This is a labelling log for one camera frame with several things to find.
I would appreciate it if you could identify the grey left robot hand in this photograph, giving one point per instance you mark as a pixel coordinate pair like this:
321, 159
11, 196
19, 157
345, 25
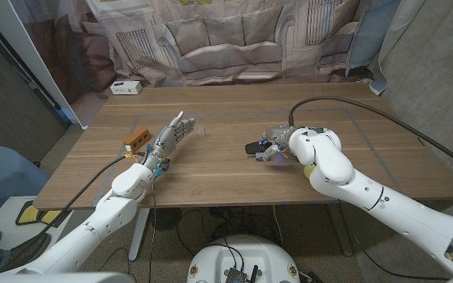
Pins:
167, 139

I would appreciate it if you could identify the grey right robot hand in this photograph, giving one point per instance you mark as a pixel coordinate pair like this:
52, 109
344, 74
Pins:
281, 135

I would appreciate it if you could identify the silver paper clamp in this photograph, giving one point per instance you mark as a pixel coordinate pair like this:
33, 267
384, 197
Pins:
258, 157

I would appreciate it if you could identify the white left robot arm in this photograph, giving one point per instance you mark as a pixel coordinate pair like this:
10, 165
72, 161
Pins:
108, 216

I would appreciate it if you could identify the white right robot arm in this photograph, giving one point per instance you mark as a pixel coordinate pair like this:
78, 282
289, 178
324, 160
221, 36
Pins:
368, 192

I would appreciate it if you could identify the orange brick block with holes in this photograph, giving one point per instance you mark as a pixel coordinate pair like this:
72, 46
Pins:
136, 137

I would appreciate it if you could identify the yellow ball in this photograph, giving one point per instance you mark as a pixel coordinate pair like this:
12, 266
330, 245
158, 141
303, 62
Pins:
308, 171

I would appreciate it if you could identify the black oval eraser pad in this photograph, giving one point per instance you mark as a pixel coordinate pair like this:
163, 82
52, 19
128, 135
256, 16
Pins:
252, 148

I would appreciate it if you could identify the clear plastic tube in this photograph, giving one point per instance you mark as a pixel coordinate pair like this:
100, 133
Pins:
201, 132

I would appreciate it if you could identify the white power strip box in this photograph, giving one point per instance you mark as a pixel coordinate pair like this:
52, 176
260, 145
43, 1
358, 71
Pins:
126, 87

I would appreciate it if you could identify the round black floor fan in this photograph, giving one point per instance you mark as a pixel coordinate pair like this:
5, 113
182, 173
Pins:
166, 219

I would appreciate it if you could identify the white table leg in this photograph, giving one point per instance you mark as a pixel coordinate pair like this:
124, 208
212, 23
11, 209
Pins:
138, 236
340, 230

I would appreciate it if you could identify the printed sofa room backdrop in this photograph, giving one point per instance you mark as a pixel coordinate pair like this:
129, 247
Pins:
226, 39

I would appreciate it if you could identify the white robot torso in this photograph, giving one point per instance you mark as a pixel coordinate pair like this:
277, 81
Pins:
246, 255

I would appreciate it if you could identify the yellow and black floor mat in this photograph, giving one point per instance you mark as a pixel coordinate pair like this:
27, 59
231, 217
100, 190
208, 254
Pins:
28, 214

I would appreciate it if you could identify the white robot chest edge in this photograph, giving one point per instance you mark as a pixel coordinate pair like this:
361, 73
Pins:
53, 278

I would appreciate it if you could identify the black shoe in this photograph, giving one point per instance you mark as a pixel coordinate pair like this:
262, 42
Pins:
22, 253

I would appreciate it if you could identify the white slanted partition post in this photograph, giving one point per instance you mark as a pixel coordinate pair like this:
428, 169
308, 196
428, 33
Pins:
26, 51

